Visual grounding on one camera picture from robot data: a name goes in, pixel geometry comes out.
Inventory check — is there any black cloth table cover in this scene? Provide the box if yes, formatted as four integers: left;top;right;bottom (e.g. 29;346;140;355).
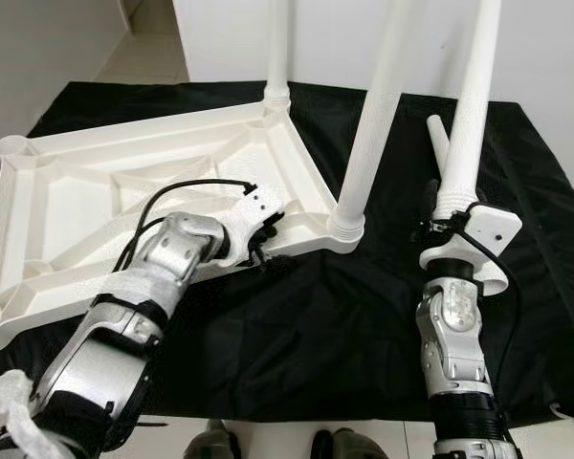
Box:
0;79;574;422

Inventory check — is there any grey right robot foot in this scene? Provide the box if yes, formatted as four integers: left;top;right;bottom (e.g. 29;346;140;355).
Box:
311;428;388;459

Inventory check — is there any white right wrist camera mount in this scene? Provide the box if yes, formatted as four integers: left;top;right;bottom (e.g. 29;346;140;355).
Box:
419;203;522;274

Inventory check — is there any grey robot foot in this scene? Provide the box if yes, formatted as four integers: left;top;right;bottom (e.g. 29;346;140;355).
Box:
311;428;388;459
184;421;235;459

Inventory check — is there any white plastic table top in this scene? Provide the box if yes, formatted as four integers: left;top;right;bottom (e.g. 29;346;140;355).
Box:
0;96;364;355

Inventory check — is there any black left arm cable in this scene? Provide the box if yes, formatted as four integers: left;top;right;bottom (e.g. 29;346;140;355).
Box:
124;178;259;278

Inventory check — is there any white crumpled cloth strip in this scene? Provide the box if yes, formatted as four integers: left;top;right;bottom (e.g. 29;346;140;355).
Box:
0;371;54;459

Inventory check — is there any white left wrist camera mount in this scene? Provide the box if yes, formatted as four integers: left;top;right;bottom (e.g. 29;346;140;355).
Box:
232;184;290;240

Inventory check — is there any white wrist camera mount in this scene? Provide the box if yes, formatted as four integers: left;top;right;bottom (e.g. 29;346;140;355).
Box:
419;203;522;274
232;184;290;240

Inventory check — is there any grey left robot foot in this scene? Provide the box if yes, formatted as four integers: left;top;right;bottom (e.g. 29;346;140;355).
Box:
184;421;235;459

